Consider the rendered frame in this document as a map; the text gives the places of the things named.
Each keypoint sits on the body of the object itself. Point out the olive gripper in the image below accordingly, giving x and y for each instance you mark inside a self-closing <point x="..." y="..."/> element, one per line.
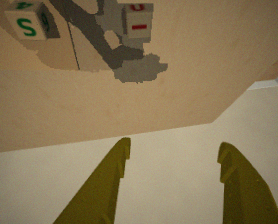
<point x="247" y="197"/>

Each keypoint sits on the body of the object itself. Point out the beige block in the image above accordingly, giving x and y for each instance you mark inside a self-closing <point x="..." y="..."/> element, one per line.
<point x="29" y="20"/>
<point x="138" y="17"/>

